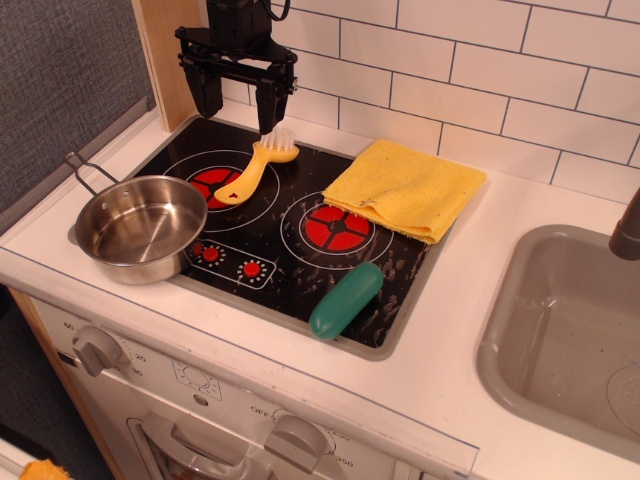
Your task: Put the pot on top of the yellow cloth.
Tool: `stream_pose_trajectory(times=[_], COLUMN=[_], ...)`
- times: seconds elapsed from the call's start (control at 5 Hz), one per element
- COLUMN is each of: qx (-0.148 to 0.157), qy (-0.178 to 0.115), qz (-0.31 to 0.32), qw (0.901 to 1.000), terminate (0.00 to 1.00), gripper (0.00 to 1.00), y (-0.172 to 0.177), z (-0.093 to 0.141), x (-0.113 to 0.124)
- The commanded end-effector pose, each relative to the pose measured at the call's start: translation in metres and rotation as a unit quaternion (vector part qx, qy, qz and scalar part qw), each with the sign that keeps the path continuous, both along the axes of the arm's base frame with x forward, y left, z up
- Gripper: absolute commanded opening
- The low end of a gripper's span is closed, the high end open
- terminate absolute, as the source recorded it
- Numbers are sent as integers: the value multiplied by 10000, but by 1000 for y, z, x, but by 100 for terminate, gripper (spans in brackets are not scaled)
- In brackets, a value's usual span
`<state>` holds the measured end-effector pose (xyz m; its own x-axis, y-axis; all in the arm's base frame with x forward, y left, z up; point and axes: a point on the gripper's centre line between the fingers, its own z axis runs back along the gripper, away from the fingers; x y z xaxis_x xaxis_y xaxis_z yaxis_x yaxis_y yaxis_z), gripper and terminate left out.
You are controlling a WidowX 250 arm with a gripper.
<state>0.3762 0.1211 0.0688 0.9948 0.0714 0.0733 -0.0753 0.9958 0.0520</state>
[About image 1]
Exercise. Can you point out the green toy cucumber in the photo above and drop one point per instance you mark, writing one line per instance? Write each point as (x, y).
(341, 305)

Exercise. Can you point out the red left stove knob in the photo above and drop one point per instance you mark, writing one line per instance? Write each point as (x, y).
(210, 254)

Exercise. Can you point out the grey oven door handle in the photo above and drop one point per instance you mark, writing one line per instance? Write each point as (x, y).
(183, 454)

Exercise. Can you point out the grey sink basin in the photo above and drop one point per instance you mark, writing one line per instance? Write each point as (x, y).
(561, 346)

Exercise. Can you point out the grey faucet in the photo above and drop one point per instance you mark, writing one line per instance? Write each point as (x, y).
(624, 241)

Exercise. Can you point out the yellow folded cloth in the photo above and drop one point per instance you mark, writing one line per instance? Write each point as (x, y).
(414, 194)

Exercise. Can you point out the black toy stovetop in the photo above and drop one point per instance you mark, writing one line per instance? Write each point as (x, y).
(303, 245)

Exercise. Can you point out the stainless steel pot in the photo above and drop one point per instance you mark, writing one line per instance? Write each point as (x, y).
(138, 230)

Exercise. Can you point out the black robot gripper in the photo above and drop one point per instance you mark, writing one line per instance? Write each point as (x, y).
(237, 45)

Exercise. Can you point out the wooden side post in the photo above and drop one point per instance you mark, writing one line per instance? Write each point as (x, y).
(157, 22)

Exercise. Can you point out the orange object bottom corner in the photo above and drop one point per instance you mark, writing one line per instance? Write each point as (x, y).
(43, 470)

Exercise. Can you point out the grey timer knob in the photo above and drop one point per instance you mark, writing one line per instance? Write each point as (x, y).
(96, 350)

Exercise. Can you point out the grey oven temperature knob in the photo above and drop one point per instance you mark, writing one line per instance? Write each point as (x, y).
(297, 442)

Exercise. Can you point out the red stove knob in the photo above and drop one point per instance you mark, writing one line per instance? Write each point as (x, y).
(252, 270)
(210, 254)

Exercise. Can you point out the yellow dish brush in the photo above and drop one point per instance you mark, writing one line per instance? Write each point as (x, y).
(277, 146)

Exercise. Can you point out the red right stove knob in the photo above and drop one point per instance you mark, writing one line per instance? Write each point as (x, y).
(252, 270)

